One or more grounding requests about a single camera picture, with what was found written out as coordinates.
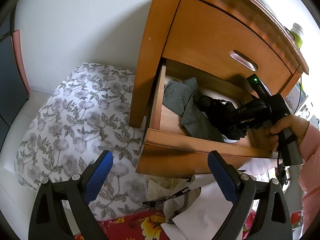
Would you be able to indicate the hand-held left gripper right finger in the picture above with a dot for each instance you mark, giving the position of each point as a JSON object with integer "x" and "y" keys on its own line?
{"x": 222, "y": 177}

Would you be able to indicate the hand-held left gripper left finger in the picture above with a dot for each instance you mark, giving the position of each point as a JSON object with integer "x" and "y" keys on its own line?
{"x": 98, "y": 175}

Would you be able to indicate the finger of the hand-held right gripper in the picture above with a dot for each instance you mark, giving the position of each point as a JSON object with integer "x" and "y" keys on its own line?
{"x": 212, "y": 105}

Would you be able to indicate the black lace cloth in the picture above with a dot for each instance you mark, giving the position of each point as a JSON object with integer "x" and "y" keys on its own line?
{"x": 230, "y": 130}

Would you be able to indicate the white shirt with cat embroidery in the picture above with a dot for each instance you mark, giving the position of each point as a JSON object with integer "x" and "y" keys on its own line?
{"x": 207, "y": 212}

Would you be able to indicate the person's right forearm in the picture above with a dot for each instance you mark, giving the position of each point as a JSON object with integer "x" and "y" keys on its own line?
{"x": 311, "y": 167}

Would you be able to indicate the person's right hand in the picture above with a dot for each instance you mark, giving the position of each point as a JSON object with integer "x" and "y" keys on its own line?
{"x": 295, "y": 126}

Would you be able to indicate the grey printed book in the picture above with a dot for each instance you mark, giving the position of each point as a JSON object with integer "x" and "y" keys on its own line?
{"x": 293, "y": 97}

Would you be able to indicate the grey floral quilt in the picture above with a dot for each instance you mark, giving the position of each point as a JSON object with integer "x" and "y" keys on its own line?
{"x": 75, "y": 120}

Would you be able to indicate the red floral blanket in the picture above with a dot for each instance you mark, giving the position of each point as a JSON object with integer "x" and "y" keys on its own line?
{"x": 132, "y": 225}

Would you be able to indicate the wooden nightstand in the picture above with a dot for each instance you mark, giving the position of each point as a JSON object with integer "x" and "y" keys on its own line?
{"x": 150, "y": 67}

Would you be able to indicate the green and white bottle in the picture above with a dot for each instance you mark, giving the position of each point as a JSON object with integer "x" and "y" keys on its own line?
{"x": 297, "y": 36}

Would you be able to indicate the dark cabinet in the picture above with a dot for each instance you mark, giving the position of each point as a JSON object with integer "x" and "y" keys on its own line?
{"x": 11, "y": 85}

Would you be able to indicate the pink board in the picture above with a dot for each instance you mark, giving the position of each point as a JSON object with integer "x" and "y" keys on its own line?
{"x": 21, "y": 60}

